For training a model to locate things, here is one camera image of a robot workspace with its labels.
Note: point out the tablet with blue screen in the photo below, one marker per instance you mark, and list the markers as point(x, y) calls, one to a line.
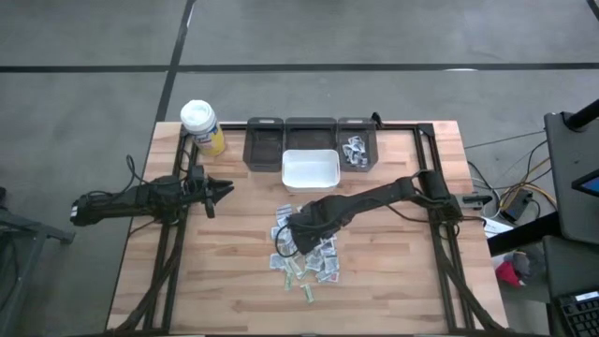
point(587, 183)

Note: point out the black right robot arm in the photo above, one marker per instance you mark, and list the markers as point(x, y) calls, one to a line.
point(374, 194)

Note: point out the yellow Lysol wipes canister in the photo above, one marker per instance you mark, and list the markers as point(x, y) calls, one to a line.
point(201, 126)

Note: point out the red label large white packet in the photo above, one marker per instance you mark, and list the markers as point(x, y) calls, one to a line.
point(327, 277)

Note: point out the grey metal stand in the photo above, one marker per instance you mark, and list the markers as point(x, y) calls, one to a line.
point(28, 234)

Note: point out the red cloth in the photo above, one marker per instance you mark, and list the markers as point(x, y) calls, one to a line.
point(507, 275)

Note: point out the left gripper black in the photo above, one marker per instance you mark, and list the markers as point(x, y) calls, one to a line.
point(201, 192)

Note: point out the wide grey plastic bin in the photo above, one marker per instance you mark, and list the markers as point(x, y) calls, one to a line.
point(311, 138)

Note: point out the dark grey side cart top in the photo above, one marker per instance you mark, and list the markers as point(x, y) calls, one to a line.
point(566, 187)

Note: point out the dark grey lower cart shelf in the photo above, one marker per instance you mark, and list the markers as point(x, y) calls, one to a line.
point(571, 267)

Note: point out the black cart leg bar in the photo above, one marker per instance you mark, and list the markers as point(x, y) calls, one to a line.
point(524, 234)

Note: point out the narrow grey plastic bin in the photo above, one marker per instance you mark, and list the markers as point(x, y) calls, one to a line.
point(264, 145)

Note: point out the black cart pole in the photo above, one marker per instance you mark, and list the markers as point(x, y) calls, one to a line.
point(582, 117)

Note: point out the white plastic bin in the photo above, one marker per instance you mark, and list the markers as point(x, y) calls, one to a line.
point(311, 171)

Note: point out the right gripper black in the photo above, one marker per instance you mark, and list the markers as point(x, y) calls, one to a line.
point(313, 227)

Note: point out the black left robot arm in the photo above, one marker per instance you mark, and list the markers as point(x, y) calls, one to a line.
point(121, 201)

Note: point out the grey cloth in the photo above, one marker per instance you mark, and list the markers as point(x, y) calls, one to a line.
point(521, 263)

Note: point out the black keyboard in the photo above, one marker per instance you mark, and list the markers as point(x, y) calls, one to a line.
point(580, 318)

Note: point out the green print bandage packet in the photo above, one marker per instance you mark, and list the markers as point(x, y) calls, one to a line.
point(295, 266)
point(307, 293)
point(279, 248)
point(287, 281)

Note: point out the white paper sheet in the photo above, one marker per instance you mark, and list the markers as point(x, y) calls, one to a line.
point(496, 228)

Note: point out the black three-compartment tray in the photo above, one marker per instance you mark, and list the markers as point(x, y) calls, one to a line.
point(346, 133)

